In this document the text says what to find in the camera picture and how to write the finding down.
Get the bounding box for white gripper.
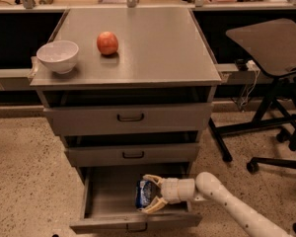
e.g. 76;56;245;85
139;174;196;214

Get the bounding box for blue pepsi can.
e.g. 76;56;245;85
135;180;152;209

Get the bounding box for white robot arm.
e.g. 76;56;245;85
135;172;292;237

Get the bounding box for bottom grey drawer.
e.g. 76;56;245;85
70;163;201;234

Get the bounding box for grey drawer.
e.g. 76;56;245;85
44;103;213;136
70;163;201;234
65;143;199;167

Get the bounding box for middle grey drawer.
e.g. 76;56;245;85
65;143;199;167

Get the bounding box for grey drawer cabinet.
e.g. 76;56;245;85
29;6;222;183

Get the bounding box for top grey drawer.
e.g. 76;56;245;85
44;103;213;136

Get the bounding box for black office chair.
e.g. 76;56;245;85
246;76;296;237

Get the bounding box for red apple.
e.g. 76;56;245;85
97;32;118;55

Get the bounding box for white bowl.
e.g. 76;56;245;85
37;40;79;74

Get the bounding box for dark side table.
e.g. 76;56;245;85
209;19;296;162

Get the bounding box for white cables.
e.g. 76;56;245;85
235;59;260;112

